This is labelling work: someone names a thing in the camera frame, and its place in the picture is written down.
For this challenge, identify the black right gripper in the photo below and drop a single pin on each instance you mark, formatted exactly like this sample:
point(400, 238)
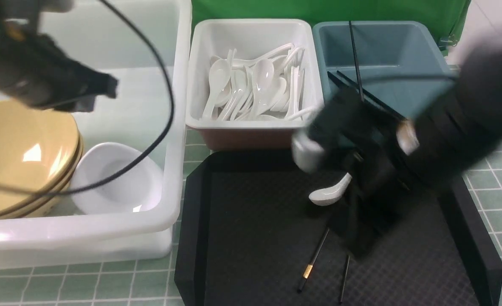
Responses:
point(375, 204)

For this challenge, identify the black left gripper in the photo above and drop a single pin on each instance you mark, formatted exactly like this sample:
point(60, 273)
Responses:
point(36, 72)

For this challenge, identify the white soup spoon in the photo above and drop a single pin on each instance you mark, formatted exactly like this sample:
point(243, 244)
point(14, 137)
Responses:
point(327, 196)

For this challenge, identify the black chopstick gold band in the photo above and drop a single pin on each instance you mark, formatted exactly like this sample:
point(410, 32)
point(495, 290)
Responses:
point(309, 268)

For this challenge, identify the tan noodle bowl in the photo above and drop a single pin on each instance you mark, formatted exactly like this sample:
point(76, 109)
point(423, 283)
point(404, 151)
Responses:
point(37, 147)

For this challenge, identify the white square side dish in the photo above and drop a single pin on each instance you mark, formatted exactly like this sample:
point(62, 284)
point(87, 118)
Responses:
point(104, 160)

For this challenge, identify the plain black chopstick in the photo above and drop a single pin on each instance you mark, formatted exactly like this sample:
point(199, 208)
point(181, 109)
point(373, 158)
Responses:
point(344, 279)

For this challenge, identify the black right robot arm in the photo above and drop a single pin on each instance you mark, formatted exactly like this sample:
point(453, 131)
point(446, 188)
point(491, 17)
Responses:
point(408, 162)

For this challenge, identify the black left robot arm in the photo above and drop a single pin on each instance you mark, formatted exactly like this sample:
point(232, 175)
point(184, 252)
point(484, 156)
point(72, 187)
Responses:
point(26, 14)

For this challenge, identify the large translucent white tub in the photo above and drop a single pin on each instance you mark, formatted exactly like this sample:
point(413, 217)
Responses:
point(93, 35)

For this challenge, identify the white dish in tub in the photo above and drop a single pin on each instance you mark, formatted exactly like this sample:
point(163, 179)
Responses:
point(136, 191)

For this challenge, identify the black serving tray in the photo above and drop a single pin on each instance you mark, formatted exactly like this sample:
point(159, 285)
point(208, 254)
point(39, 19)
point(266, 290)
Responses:
point(248, 232)

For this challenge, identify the black chopstick in bin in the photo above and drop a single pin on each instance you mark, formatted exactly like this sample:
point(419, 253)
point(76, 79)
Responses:
point(338, 83)
point(378, 101)

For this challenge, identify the white spoon left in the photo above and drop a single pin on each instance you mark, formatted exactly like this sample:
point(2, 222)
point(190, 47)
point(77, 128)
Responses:
point(219, 76)

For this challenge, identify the green checked tablecloth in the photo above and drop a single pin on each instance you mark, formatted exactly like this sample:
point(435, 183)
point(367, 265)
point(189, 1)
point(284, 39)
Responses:
point(150, 282)

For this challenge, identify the white spoon right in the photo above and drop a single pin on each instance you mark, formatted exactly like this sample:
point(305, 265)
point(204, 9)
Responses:
point(272, 95)

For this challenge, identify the upright black chopstick gold tip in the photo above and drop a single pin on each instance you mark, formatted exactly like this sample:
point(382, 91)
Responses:
point(356, 64)

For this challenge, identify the white spoon bin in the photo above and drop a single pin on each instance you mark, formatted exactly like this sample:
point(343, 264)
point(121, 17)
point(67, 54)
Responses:
point(288, 43)

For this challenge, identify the teal chopstick bin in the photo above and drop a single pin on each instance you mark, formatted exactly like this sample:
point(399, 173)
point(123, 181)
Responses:
point(399, 63)

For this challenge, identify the white spoon centre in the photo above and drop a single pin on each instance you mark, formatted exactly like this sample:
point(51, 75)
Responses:
point(262, 78)

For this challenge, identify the green cloth backdrop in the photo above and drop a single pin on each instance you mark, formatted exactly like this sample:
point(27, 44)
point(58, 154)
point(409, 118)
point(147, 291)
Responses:
point(444, 19)

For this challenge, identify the white spoon front handle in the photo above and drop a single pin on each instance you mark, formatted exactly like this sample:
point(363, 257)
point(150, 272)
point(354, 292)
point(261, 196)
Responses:
point(301, 113)

